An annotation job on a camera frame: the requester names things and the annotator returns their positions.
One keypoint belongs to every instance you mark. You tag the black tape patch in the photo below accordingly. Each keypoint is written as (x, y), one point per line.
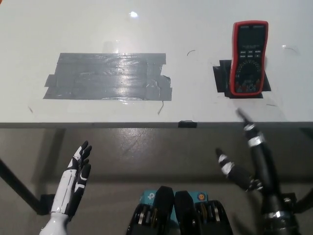
(221, 78)

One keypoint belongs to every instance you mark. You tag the red and black multimeter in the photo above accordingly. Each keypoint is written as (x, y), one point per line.
(248, 61)

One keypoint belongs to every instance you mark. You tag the black table foot plate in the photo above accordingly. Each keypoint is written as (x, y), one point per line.
(47, 200)
(289, 199)

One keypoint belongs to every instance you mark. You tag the black right hand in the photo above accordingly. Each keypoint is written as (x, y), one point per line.
(265, 176)

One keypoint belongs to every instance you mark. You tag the black and teal robot body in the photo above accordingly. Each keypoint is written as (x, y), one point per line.
(181, 210)

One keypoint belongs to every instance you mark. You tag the white and black left hand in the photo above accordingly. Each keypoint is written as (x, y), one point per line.
(67, 186)

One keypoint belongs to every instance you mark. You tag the grey duct tape patch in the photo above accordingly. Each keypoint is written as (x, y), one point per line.
(107, 76)

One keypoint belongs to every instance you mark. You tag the small black tape strip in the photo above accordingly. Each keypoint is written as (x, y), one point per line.
(187, 124)

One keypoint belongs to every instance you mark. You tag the black diagonal table leg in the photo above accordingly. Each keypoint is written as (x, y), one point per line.
(17, 186)

